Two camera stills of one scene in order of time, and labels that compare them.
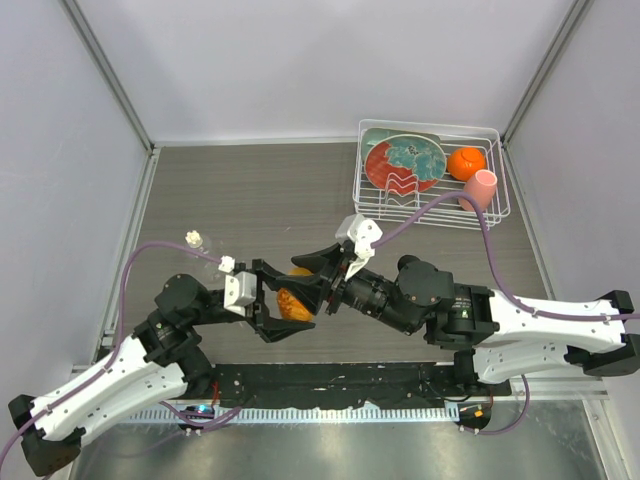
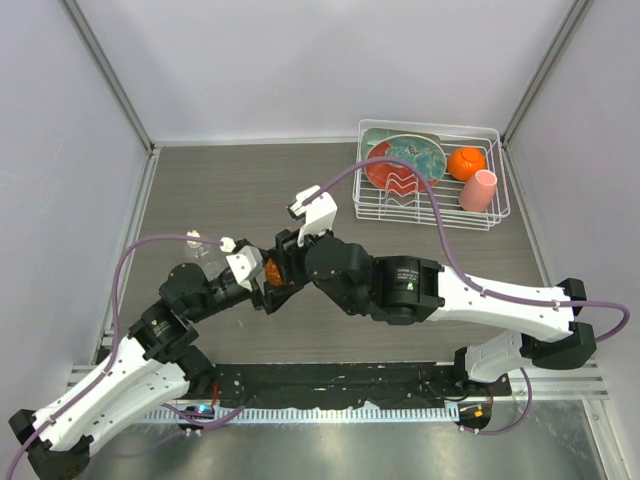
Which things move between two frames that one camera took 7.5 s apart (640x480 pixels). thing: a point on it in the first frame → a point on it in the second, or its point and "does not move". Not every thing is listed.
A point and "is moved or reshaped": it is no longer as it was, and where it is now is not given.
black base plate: x=346 y=384 does not move
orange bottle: x=291 y=308 is moved or reshaped
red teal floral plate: x=404 y=164 does not move
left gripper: x=271 y=327 → x=271 y=295
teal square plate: x=370 y=136 does not move
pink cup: x=480 y=186 does not move
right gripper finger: x=316 y=291 → x=285 y=251
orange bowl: x=464 y=162 does not move
